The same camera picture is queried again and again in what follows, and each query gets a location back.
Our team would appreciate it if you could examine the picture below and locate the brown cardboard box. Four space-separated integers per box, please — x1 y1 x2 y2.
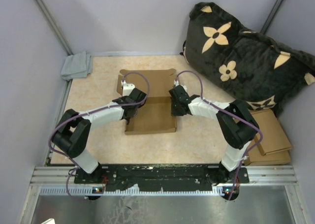
117 68 177 135

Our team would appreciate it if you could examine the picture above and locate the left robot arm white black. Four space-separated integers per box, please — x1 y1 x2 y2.
49 88 147 183

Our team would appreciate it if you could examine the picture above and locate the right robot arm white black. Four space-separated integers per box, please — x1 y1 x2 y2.
169 85 259 183

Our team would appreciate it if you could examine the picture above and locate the grey folded cloth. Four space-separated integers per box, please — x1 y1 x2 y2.
61 51 93 81

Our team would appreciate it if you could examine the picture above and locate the black plush flower pillow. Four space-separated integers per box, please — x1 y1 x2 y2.
183 2 315 115

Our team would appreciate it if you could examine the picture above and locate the stack of flat cardboard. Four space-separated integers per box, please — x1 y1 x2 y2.
243 110 292 166

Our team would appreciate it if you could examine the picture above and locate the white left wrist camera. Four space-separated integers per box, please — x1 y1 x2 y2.
121 80 135 96

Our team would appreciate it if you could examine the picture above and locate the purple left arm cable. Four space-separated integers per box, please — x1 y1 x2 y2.
48 71 150 202

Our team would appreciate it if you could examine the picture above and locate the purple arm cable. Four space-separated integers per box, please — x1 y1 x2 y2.
174 70 264 201
48 71 150 202

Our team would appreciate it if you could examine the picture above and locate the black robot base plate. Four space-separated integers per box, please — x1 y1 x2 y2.
74 163 249 192

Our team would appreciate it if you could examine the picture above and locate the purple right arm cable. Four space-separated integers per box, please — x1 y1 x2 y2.
174 70 264 201

